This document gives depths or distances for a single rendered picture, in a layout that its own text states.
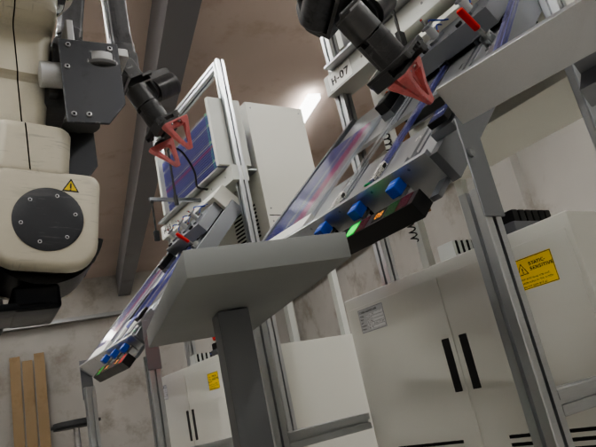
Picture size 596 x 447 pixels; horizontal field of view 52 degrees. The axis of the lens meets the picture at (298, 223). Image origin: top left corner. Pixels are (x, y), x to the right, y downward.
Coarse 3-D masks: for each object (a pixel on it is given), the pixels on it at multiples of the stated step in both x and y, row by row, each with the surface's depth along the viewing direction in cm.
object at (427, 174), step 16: (416, 160) 104; (432, 160) 102; (384, 176) 110; (400, 176) 108; (416, 176) 106; (432, 176) 104; (368, 192) 114; (384, 192) 112; (432, 192) 107; (336, 208) 121; (336, 224) 124; (352, 224) 122
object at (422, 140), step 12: (420, 132) 123; (408, 144) 124; (420, 144) 116; (432, 144) 110; (384, 156) 131; (396, 156) 123; (408, 156) 116; (372, 168) 132; (348, 180) 141; (360, 180) 132; (336, 192) 141; (348, 192) 132; (324, 204) 142
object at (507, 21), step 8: (512, 0) 100; (512, 8) 97; (504, 16) 97; (512, 16) 96; (504, 24) 94; (512, 24) 94; (504, 32) 91; (496, 40) 91; (504, 40) 90; (496, 48) 89
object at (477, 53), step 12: (468, 48) 147; (480, 48) 138; (456, 60) 148; (468, 60) 137; (444, 72) 147; (456, 72) 139; (372, 108) 190; (408, 108) 149; (432, 108) 149; (360, 120) 191; (420, 120) 150; (348, 132) 192; (372, 132) 161
